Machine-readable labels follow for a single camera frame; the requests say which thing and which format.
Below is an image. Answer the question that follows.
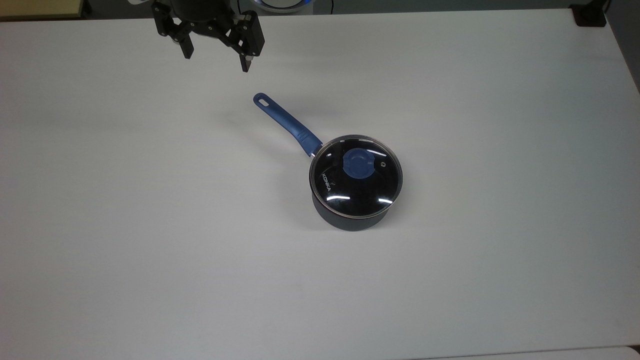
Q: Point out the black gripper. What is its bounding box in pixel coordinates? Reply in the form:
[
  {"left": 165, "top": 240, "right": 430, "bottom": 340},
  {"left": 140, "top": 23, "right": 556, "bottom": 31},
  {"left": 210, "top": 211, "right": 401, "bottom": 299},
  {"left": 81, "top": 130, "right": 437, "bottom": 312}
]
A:
[{"left": 151, "top": 0, "right": 265, "bottom": 74}]

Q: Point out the robot base with blue ring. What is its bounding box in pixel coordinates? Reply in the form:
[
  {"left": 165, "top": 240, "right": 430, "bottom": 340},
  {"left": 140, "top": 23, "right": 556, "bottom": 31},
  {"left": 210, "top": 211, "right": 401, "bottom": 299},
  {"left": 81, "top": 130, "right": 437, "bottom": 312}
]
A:
[{"left": 254, "top": 0, "right": 317, "bottom": 14}]

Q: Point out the black box at table corner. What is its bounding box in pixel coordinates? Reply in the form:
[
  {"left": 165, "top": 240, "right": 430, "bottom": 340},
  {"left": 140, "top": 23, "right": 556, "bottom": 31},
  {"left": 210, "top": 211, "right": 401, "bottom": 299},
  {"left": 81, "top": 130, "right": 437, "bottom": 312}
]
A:
[{"left": 570, "top": 2, "right": 609, "bottom": 28}]

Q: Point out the light wooden board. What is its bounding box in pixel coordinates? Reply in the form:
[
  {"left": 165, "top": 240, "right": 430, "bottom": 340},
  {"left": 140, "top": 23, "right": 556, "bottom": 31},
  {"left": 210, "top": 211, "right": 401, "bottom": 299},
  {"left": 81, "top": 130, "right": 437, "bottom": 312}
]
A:
[{"left": 0, "top": 0, "right": 85, "bottom": 20}]

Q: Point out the glass lid with blue knob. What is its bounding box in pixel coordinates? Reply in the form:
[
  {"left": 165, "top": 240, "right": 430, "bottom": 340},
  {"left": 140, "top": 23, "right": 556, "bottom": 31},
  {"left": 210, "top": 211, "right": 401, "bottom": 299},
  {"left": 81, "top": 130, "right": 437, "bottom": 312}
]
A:
[{"left": 308, "top": 134, "right": 404, "bottom": 219}]

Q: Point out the dark saucepan with blue handle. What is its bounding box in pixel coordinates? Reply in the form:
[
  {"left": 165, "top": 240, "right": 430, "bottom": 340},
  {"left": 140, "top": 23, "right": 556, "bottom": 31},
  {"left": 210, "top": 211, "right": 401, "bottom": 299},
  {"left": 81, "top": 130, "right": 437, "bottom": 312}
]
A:
[{"left": 252, "top": 92, "right": 404, "bottom": 233}]

